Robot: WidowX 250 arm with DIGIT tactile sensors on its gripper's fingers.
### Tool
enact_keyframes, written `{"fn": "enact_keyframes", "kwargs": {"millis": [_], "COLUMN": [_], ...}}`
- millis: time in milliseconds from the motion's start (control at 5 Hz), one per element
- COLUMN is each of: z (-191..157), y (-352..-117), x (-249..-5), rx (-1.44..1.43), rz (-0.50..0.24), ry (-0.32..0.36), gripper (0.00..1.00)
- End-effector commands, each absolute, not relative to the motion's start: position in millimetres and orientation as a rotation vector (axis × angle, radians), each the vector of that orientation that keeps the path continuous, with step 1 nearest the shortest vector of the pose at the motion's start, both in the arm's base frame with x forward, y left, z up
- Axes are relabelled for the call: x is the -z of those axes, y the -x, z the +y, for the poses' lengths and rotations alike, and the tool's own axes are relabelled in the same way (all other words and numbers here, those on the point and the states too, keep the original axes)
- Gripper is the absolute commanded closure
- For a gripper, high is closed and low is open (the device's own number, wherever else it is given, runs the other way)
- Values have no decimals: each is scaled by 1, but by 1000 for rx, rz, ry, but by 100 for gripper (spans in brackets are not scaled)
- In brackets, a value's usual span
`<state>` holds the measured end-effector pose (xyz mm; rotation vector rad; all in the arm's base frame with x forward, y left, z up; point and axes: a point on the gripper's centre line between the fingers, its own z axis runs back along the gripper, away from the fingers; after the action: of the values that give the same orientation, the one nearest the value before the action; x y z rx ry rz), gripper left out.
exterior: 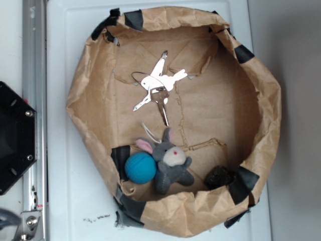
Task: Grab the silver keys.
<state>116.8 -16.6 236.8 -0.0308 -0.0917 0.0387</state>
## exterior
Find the silver key bunch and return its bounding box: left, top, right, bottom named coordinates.
left=131, top=50, right=188, bottom=127

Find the grey plush bunny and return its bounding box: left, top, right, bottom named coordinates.
left=135, top=128, right=194, bottom=195

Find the blue ball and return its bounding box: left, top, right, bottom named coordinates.
left=125, top=152, right=156, bottom=184

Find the dark brown rock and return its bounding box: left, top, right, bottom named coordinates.
left=204, top=166, right=235, bottom=190

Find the white tray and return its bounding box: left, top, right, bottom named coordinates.
left=46, top=0, right=273, bottom=241

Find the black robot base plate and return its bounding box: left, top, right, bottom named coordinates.
left=0, top=82, right=36, bottom=195

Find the aluminium frame rail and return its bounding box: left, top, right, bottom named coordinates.
left=22, top=1, right=50, bottom=240

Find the metal corner bracket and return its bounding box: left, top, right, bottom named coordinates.
left=13, top=210, right=44, bottom=241

